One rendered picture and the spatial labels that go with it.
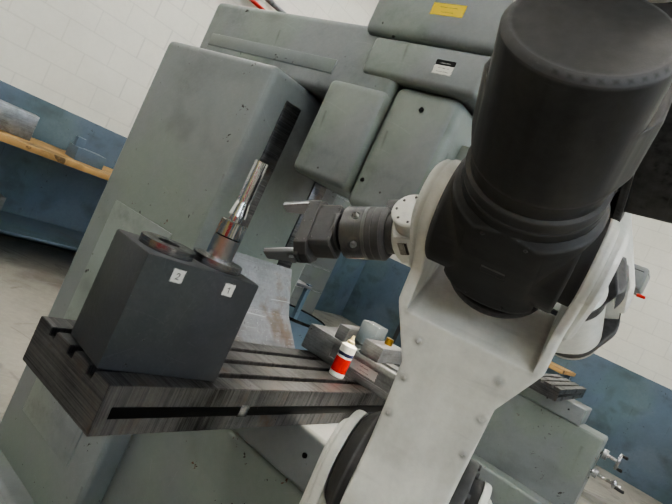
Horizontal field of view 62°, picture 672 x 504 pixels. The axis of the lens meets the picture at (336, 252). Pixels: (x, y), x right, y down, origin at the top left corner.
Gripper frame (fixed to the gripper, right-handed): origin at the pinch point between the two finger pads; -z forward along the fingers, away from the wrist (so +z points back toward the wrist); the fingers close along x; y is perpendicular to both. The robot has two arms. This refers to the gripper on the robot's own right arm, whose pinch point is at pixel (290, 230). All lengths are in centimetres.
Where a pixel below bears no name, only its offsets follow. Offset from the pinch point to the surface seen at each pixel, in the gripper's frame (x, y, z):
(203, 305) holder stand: -17.9, 2.2, -8.6
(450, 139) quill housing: 41.9, -17.8, 18.9
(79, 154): 187, -154, -314
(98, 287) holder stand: -21.2, 10.5, -22.1
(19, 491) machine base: -47, -64, -94
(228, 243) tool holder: -6.9, 4.4, -7.6
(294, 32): 78, -8, -30
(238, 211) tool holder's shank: -1.8, 6.8, -6.6
